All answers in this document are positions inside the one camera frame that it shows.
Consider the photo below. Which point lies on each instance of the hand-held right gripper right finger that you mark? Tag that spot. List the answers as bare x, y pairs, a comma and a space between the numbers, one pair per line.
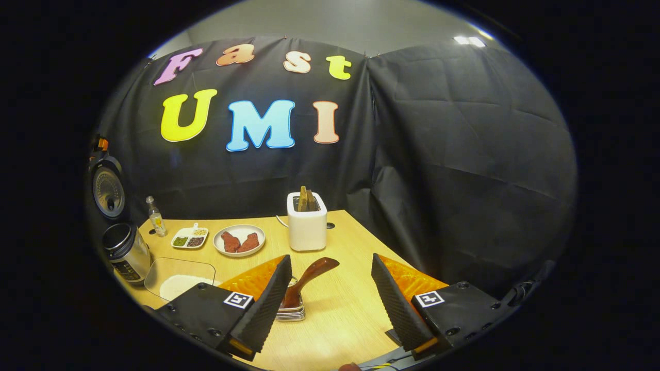
399, 309

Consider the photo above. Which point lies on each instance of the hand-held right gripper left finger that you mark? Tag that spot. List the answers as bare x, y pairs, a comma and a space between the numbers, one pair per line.
265, 309

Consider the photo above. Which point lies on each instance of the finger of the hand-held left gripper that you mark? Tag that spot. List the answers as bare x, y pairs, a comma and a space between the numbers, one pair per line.
102, 144

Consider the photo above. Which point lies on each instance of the brown wooden spoon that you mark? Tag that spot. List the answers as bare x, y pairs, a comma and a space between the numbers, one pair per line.
314, 268

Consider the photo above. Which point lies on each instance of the clear box of rice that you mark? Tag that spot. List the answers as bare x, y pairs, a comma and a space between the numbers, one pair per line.
178, 286

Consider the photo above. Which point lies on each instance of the black rice cooker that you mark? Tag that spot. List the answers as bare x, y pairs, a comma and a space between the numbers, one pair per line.
129, 252

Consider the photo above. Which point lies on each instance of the red meat piece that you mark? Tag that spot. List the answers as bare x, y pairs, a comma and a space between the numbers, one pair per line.
230, 242
249, 243

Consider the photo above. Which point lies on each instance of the white round plate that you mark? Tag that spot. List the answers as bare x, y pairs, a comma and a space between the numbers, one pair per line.
240, 228

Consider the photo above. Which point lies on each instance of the white utensil box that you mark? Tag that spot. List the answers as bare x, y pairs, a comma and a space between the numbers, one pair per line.
307, 232

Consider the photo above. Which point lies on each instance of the small glass bottle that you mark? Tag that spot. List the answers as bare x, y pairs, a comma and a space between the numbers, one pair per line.
157, 221

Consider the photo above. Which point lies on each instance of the white divided bean dish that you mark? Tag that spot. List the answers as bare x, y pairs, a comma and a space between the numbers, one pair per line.
189, 239

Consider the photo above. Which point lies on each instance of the black backdrop cloth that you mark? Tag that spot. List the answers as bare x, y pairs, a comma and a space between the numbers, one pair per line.
454, 154

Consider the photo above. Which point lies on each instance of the small ceiling light panel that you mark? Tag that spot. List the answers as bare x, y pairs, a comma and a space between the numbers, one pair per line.
470, 41

